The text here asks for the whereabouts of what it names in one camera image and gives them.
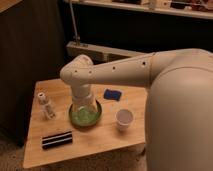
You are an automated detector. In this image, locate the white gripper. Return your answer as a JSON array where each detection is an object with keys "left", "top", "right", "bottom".
[{"left": 72, "top": 84, "right": 94, "bottom": 107}]

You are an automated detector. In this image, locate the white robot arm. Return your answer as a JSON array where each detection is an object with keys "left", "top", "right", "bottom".
[{"left": 60, "top": 49, "right": 213, "bottom": 171}]

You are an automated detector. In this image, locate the green bowl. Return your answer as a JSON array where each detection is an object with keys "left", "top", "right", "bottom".
[{"left": 69, "top": 101, "right": 102, "bottom": 127}]

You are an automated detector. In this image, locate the blue sponge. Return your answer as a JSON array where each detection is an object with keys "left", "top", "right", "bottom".
[{"left": 103, "top": 89, "right": 122, "bottom": 101}]

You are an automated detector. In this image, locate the long grey case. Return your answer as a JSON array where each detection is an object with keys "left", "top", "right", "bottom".
[{"left": 66, "top": 41, "right": 143, "bottom": 62}]

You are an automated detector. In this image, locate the black white striped box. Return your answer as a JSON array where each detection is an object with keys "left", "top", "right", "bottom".
[{"left": 42, "top": 131, "right": 73, "bottom": 150}]

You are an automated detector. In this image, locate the white paper cup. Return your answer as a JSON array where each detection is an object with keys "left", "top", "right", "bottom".
[{"left": 115, "top": 109, "right": 134, "bottom": 131}]

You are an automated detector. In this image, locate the wooden table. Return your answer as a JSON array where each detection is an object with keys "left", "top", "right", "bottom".
[{"left": 23, "top": 79, "right": 147, "bottom": 168}]

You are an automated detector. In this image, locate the metal pole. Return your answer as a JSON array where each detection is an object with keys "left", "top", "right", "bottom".
[{"left": 69, "top": 0, "right": 81, "bottom": 46}]

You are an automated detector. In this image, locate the wooden shelf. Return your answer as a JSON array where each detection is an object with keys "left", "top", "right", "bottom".
[{"left": 63, "top": 0, "right": 213, "bottom": 20}]

